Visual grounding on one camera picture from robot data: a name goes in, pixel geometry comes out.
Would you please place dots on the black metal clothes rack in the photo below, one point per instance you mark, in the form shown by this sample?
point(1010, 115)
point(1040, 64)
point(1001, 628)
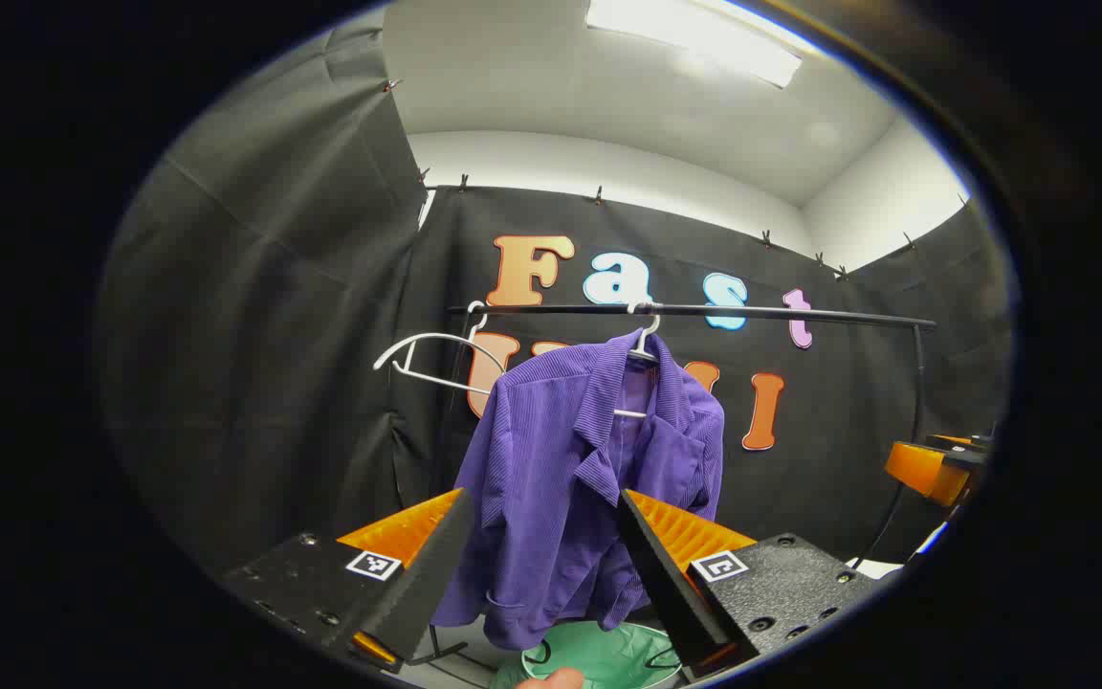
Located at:
point(800, 315)

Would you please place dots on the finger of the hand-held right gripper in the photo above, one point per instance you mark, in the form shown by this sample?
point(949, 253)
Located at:
point(929, 474)
point(967, 448)

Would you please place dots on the green laundry hamper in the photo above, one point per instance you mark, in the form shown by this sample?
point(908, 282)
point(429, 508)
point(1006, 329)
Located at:
point(599, 655)

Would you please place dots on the ceiling light panel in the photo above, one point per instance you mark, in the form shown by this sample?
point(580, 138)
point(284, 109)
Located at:
point(704, 38)

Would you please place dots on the black backdrop cloth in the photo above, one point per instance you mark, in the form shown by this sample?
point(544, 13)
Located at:
point(254, 335)

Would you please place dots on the white board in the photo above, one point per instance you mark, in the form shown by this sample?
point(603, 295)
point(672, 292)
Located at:
point(881, 568)

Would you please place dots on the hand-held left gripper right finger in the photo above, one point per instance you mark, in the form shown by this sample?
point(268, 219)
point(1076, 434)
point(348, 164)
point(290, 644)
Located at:
point(666, 584)

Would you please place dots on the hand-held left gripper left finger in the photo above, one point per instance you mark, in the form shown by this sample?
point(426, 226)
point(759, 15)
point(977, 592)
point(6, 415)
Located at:
point(427, 584)

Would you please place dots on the white plastic hanger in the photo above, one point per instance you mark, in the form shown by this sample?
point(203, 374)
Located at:
point(643, 346)
point(431, 335)

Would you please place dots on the purple ribbed shirt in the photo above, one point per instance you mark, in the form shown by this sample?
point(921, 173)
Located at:
point(551, 478)

